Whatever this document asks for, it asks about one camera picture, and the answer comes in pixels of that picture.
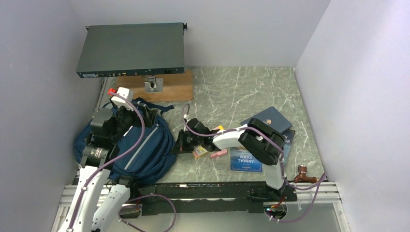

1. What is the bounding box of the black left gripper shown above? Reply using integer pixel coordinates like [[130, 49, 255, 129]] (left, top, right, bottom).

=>
[[110, 102, 158, 142]]

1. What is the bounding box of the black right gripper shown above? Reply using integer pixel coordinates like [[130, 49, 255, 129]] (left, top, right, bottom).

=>
[[172, 129, 203, 154]]

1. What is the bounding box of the colourful crayon box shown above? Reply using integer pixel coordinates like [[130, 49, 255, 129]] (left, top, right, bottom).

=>
[[192, 146, 213, 159]]

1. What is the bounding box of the navy blue student backpack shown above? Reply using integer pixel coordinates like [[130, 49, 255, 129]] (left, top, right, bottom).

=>
[[73, 98, 176, 186]]

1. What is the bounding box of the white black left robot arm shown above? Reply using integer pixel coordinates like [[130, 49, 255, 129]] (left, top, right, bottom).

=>
[[59, 102, 145, 232]]

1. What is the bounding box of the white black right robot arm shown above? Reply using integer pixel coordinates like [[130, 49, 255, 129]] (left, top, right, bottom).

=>
[[171, 116, 285, 201]]

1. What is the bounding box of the pink eraser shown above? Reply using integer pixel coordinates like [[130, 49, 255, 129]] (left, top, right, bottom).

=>
[[210, 149, 228, 158]]

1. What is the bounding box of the wooden board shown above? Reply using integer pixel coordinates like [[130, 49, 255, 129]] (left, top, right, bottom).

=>
[[116, 70, 193, 102]]

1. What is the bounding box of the Animal Farm book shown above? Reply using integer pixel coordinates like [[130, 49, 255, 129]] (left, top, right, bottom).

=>
[[230, 147, 263, 173]]

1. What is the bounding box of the grey rack server box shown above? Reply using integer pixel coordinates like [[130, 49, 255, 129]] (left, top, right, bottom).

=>
[[76, 22, 188, 78]]

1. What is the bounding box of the navy blue notebook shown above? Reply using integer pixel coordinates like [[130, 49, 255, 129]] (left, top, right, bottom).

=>
[[240, 106, 293, 133]]

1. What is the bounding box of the Nineteen Eighty-Four book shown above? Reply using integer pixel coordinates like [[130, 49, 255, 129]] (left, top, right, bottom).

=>
[[282, 129, 295, 166]]

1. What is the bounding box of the copper pipe fitting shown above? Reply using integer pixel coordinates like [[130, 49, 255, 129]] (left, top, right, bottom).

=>
[[293, 165, 319, 183]]

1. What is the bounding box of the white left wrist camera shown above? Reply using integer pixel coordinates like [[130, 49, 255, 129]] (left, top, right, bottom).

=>
[[108, 87, 133, 111]]

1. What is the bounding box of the aluminium side rail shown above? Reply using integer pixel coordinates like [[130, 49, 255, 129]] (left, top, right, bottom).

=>
[[95, 77, 107, 111]]

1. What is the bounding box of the grey metal stand bracket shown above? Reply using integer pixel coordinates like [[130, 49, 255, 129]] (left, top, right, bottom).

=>
[[144, 75, 163, 93]]

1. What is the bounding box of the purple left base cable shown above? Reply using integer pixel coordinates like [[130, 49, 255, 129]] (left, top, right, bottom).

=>
[[117, 194, 177, 232]]

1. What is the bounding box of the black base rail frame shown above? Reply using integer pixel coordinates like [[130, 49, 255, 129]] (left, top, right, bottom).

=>
[[120, 181, 296, 219]]

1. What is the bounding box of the aluminium extrusion rail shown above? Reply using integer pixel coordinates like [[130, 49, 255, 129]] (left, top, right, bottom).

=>
[[59, 182, 341, 208]]

